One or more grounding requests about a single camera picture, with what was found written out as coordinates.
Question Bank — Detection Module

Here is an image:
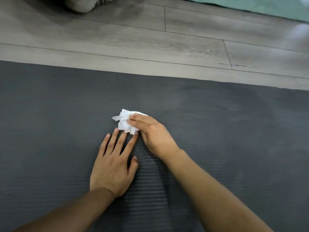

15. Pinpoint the person's right hand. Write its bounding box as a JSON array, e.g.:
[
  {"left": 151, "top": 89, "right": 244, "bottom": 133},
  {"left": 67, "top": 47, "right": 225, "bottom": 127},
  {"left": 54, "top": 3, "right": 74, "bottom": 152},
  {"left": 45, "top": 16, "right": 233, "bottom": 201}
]
[{"left": 127, "top": 113, "right": 180, "bottom": 163}]

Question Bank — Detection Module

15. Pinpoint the person's left hand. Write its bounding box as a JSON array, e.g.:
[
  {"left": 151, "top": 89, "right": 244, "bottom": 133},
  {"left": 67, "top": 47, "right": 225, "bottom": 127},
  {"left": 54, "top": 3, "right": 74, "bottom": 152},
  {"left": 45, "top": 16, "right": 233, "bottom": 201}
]
[{"left": 89, "top": 128, "right": 140, "bottom": 198}]

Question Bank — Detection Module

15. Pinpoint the white wipe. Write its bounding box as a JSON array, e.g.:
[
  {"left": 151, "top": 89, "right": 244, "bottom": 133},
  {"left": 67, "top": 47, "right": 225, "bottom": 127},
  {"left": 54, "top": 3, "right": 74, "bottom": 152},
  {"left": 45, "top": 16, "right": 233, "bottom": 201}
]
[{"left": 111, "top": 109, "right": 148, "bottom": 135}]

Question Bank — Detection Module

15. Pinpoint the dark grey yoga mat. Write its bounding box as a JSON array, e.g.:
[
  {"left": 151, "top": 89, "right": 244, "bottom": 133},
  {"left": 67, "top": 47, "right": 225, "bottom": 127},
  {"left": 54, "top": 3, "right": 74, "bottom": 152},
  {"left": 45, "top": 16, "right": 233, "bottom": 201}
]
[{"left": 0, "top": 60, "right": 309, "bottom": 232}]

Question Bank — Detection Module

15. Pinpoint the person's right forearm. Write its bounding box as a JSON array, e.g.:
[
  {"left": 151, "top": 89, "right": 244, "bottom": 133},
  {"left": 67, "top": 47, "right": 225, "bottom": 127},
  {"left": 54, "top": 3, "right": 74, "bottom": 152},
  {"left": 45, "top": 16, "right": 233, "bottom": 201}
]
[{"left": 164, "top": 148, "right": 273, "bottom": 232}]

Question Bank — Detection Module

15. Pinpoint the person's left forearm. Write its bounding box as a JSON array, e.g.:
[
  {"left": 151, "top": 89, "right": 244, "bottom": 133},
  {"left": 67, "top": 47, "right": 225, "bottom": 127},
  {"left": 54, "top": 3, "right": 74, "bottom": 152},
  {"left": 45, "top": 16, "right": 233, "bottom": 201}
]
[{"left": 12, "top": 188, "right": 115, "bottom": 232}]

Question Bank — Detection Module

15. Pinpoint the teal floor mat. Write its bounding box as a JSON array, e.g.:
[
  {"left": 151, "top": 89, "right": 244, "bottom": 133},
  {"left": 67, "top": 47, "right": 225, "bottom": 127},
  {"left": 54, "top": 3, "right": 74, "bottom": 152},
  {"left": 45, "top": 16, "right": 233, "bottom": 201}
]
[{"left": 173, "top": 0, "right": 309, "bottom": 23}]

